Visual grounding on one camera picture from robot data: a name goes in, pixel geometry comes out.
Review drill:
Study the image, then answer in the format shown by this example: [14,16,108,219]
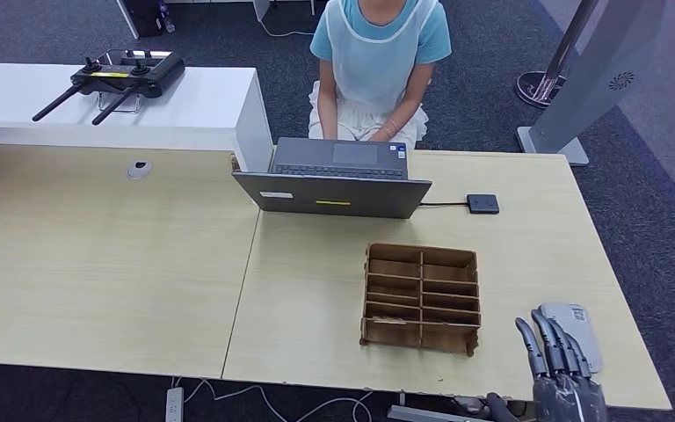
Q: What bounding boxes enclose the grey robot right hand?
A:
[485,309,609,422]

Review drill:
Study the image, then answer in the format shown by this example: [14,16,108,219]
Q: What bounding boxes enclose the grey card reader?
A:
[538,302,604,374]

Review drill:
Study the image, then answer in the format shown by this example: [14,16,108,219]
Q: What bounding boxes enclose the wooden divided key box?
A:
[359,242,483,358]

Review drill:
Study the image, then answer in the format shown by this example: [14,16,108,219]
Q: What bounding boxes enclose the person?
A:
[308,0,453,149]

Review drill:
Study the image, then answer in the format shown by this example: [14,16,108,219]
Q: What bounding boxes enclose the grey metal table foot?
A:
[387,404,490,422]

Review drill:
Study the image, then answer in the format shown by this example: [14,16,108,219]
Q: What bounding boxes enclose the small black USB box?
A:
[466,193,500,215]

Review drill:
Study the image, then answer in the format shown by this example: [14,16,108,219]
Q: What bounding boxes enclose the grey laptop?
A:
[232,136,433,221]

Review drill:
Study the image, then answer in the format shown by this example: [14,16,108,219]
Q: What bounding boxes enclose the grey kiosk stand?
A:
[516,0,668,167]

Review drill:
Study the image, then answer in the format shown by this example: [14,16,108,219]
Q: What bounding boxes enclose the white power strip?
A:
[164,386,185,422]

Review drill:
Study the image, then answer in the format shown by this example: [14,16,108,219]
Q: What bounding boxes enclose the white counter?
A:
[0,61,274,173]

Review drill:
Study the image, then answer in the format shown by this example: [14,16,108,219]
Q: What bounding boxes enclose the black remote controller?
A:
[32,47,187,125]

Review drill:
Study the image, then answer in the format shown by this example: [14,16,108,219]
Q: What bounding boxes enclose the black computer tower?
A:
[117,0,167,39]

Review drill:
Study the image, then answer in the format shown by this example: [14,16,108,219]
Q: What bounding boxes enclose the white cable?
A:
[171,375,374,422]
[258,18,310,39]

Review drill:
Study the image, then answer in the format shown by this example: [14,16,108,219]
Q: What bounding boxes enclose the metal stanchion post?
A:
[514,0,600,110]

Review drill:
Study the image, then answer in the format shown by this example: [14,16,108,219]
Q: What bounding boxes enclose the white cable grommet cap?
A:
[127,158,154,180]

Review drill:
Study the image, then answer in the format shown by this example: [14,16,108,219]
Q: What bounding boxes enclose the wire controller stand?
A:
[97,90,142,113]

